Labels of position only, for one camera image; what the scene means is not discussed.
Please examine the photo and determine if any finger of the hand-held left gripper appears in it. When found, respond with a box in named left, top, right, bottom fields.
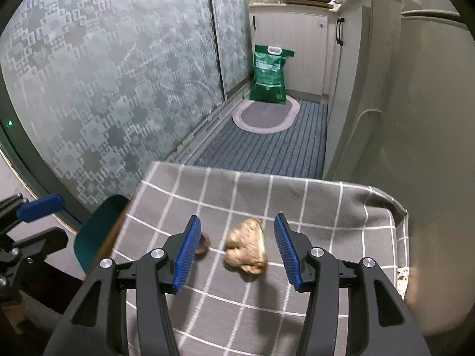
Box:
left=0, top=227, right=69, bottom=268
left=0, top=194, right=64, bottom=231

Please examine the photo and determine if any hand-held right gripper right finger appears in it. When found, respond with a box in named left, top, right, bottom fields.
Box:
left=274, top=213, right=433, bottom=356

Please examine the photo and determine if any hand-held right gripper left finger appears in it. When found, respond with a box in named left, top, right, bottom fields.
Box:
left=45, top=215, right=203, bottom=356

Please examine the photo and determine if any ginger root piece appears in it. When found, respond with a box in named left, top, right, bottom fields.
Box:
left=224, top=218, right=268, bottom=275

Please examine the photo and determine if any grey checked tablecloth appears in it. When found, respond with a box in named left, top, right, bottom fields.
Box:
left=107, top=161, right=409, bottom=356

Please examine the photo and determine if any dark blue ribbed mat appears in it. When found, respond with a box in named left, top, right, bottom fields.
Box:
left=186, top=94, right=329, bottom=179

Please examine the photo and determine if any cream lace cloth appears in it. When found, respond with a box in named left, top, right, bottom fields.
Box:
left=395, top=267, right=409, bottom=297

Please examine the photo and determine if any oval grey floor mat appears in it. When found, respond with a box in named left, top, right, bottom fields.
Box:
left=232, top=96, right=300, bottom=134

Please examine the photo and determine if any patterned glass sliding door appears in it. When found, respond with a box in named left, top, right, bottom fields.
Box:
left=208, top=0, right=257, bottom=95
left=0, top=0, right=225, bottom=212

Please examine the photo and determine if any white refrigerator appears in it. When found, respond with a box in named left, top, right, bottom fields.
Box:
left=345, top=7, right=475, bottom=338

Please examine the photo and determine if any green rice bag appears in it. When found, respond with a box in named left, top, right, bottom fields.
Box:
left=249, top=44, right=295, bottom=104

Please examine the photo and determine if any white kitchen cabinet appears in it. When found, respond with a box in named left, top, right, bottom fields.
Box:
left=248, top=3, right=340, bottom=97

